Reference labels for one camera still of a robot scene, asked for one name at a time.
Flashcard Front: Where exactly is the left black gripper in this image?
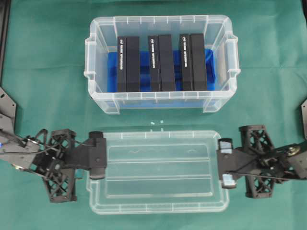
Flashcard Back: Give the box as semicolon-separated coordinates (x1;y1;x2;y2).
33;129;107;203

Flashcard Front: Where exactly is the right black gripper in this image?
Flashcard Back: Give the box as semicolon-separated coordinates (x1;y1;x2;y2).
216;125;292;198

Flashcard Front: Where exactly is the clear plastic box lid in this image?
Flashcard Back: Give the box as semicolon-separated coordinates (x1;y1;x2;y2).
86;130;229;215

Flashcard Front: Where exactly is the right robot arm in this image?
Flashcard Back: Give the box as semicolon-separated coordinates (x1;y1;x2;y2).
216;125;307;199

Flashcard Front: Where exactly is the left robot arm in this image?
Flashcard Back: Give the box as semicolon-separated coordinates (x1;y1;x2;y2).
0;90;107;203

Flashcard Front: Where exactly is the clear plastic storage box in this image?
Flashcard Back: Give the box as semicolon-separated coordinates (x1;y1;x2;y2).
84;15;241;115

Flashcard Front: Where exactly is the green table cloth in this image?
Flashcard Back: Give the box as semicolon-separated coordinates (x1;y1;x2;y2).
0;0;307;230

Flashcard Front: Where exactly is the blue plastic bag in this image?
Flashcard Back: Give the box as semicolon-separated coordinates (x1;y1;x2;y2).
107;49;217;92

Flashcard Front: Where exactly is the right black camera box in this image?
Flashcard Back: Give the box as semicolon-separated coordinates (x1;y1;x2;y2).
179;34;208;91

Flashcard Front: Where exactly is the black camera box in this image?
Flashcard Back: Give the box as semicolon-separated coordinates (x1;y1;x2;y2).
117;36;140;92
179;34;208;91
148;34;176;92

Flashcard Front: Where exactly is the left black camera box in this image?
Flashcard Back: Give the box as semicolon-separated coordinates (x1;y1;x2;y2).
117;36;140;92

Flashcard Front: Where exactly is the middle black camera box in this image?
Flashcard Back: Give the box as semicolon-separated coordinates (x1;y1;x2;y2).
148;34;176;92

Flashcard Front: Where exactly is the left black frame rail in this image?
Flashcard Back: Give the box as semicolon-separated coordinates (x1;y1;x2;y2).
0;0;12;79

